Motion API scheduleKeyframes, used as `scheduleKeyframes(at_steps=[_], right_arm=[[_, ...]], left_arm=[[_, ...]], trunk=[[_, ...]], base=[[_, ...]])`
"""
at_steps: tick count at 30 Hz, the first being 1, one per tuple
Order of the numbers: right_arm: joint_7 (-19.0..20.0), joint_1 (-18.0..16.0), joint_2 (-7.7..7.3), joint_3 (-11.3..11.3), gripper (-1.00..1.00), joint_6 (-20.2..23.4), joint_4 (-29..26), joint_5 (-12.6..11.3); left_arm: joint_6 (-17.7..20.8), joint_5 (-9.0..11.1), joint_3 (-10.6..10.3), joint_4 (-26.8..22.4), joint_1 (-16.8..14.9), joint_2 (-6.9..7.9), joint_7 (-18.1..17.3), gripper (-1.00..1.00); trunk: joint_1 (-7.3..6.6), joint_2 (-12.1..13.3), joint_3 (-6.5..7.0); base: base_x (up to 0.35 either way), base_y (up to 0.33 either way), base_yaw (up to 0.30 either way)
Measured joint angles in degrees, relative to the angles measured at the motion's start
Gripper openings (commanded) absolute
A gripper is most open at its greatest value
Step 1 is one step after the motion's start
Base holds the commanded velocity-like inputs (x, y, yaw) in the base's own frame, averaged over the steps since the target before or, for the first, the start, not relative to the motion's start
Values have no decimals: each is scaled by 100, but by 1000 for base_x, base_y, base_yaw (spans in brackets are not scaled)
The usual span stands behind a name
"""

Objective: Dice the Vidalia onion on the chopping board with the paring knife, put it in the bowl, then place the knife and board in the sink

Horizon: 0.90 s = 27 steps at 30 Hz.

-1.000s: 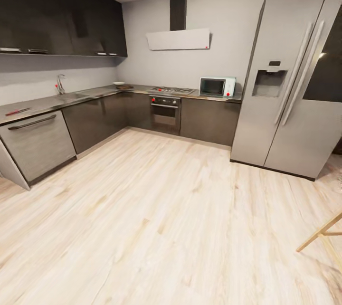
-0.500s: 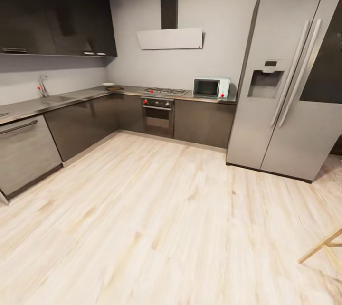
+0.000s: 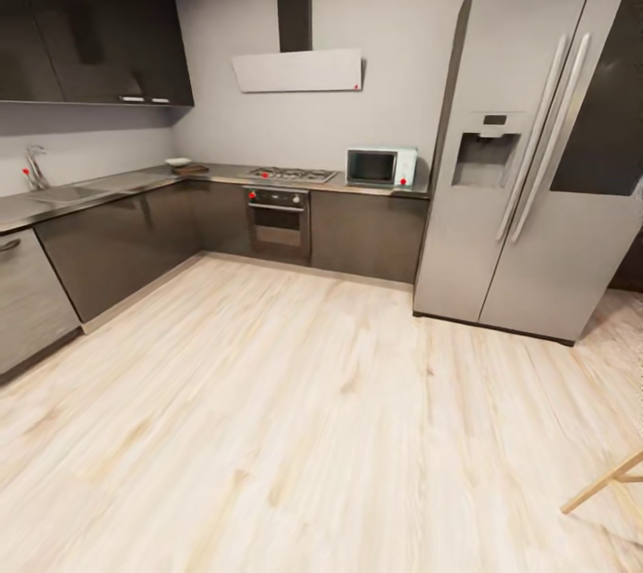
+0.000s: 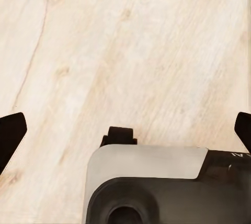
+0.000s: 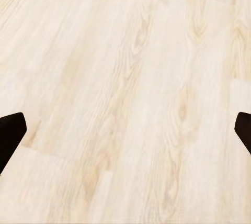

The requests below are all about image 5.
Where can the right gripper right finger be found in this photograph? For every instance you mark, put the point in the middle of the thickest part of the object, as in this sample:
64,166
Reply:
243,129

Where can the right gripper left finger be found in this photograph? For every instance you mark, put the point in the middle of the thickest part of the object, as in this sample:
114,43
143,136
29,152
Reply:
12,130

